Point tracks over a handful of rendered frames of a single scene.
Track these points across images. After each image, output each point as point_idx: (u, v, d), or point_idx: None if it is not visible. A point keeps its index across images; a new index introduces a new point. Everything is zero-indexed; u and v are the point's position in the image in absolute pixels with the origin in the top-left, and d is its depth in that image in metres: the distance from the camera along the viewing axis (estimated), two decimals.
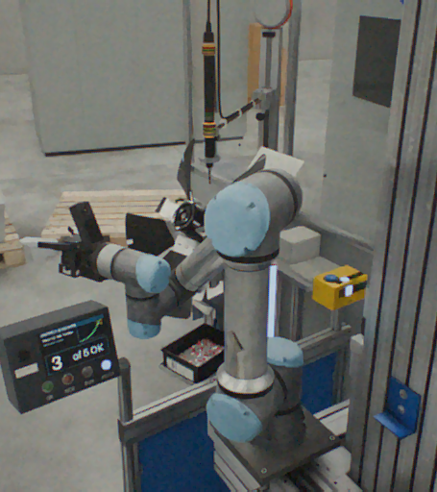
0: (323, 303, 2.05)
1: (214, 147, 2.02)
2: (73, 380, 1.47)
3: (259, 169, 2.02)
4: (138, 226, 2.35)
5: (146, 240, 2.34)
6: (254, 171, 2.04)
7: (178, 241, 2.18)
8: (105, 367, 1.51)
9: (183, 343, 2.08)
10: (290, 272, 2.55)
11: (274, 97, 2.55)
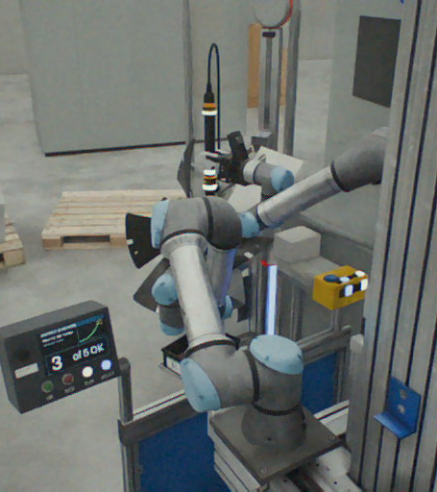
0: (323, 303, 2.05)
1: None
2: (73, 380, 1.47)
3: None
4: (138, 226, 2.35)
5: (146, 240, 2.34)
6: None
7: None
8: (105, 367, 1.51)
9: (183, 343, 2.08)
10: (290, 272, 2.55)
11: (272, 140, 2.62)
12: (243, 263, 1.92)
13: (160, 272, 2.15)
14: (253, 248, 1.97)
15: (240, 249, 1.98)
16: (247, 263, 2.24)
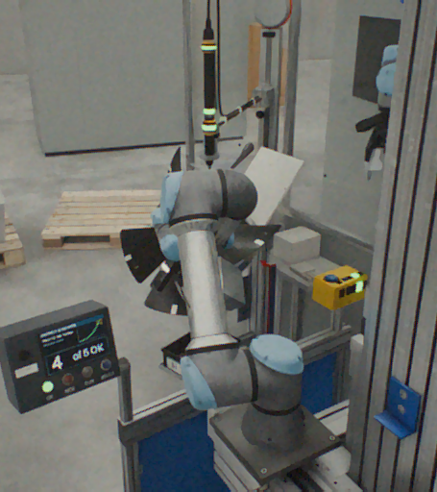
0: (323, 303, 2.05)
1: (214, 144, 2.02)
2: (73, 380, 1.47)
3: (233, 260, 1.92)
4: (176, 169, 2.35)
5: None
6: (231, 256, 1.94)
7: None
8: (105, 367, 1.51)
9: (183, 343, 2.08)
10: (290, 272, 2.55)
11: (274, 95, 2.54)
12: (162, 312, 2.07)
13: (145, 234, 2.30)
14: (183, 306, 2.06)
15: (177, 296, 2.08)
16: (247, 263, 2.24)
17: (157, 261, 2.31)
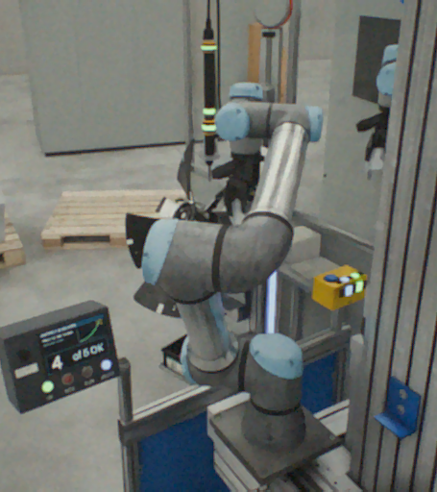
0: (323, 303, 2.05)
1: (214, 144, 2.02)
2: (73, 380, 1.47)
3: None
4: (186, 161, 2.32)
5: (184, 176, 2.36)
6: None
7: None
8: (105, 367, 1.51)
9: (183, 343, 2.08)
10: (290, 272, 2.55)
11: (274, 95, 2.54)
12: (149, 309, 2.12)
13: (147, 224, 2.32)
14: (169, 307, 2.11)
15: (164, 296, 2.12)
16: None
17: None
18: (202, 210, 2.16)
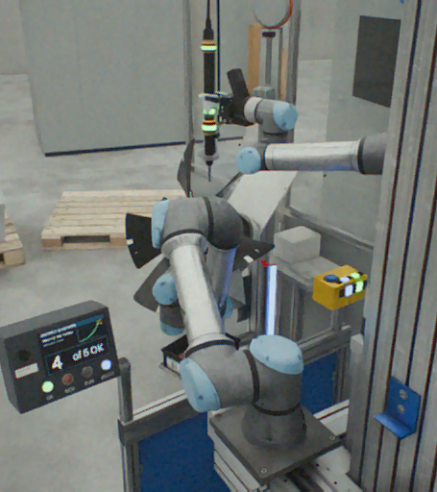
0: (323, 303, 2.05)
1: (214, 144, 2.02)
2: (73, 380, 1.47)
3: None
4: (186, 161, 2.32)
5: (184, 176, 2.36)
6: None
7: None
8: (105, 367, 1.51)
9: (183, 343, 2.08)
10: (290, 272, 2.55)
11: (274, 95, 2.54)
12: (149, 309, 2.12)
13: (147, 224, 2.32)
14: None
15: None
16: (247, 263, 2.24)
17: (157, 252, 2.34)
18: None
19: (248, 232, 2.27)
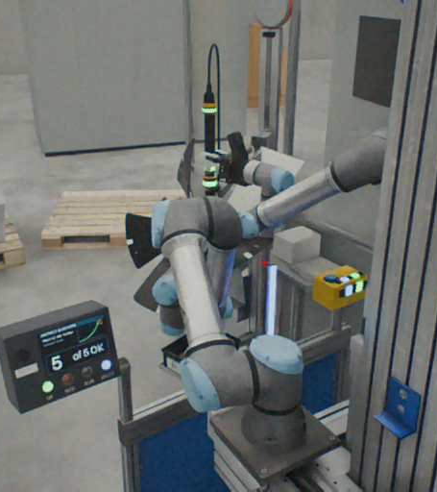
0: (323, 303, 2.05)
1: None
2: (73, 380, 1.47)
3: None
4: (186, 161, 2.32)
5: (184, 176, 2.36)
6: None
7: None
8: (105, 367, 1.51)
9: (183, 343, 2.08)
10: (290, 272, 2.55)
11: (272, 140, 2.62)
12: (149, 309, 2.12)
13: (147, 224, 2.32)
14: None
15: None
16: (247, 263, 2.24)
17: (157, 252, 2.34)
18: None
19: None
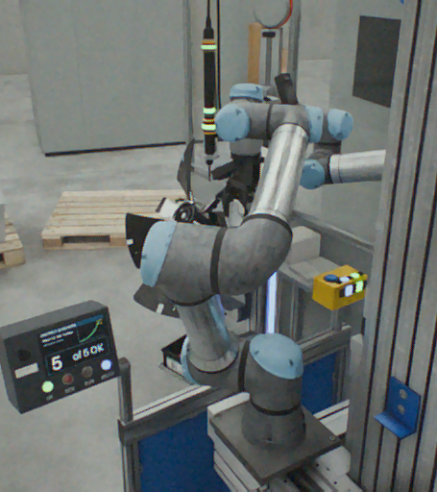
0: (323, 303, 2.05)
1: (214, 143, 2.02)
2: (73, 380, 1.47)
3: None
4: (186, 161, 2.32)
5: (184, 176, 2.36)
6: None
7: None
8: (105, 367, 1.51)
9: (183, 343, 2.08)
10: (290, 272, 2.55)
11: (274, 94, 2.54)
12: (149, 309, 2.12)
13: (147, 224, 2.32)
14: (169, 307, 2.11)
15: (164, 296, 2.12)
16: None
17: None
18: (202, 210, 2.16)
19: None
